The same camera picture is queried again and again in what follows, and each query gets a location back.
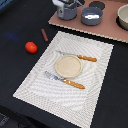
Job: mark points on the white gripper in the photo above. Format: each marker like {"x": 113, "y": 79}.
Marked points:
{"x": 67, "y": 3}

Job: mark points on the white fish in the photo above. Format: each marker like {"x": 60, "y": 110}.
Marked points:
{"x": 91, "y": 16}

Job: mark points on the red tomato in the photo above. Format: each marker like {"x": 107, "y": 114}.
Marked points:
{"x": 31, "y": 47}

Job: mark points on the grey frying pan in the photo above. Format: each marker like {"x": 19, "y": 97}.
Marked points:
{"x": 91, "y": 11}

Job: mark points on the grey cooking pot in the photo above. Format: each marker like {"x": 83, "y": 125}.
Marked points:
{"x": 67, "y": 12}

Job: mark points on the pink stove board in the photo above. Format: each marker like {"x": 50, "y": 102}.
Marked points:
{"x": 108, "y": 28}

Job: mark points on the beige round plate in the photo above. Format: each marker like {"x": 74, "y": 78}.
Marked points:
{"x": 68, "y": 66}

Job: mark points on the beige bowl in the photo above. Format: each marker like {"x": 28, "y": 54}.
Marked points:
{"x": 123, "y": 16}

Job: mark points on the white woven placemat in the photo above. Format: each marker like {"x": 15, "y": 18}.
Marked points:
{"x": 74, "y": 105}

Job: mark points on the wooden handled knife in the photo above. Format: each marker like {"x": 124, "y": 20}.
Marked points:
{"x": 79, "y": 56}

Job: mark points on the wooden handled fork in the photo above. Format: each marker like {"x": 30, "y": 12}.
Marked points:
{"x": 69, "y": 82}

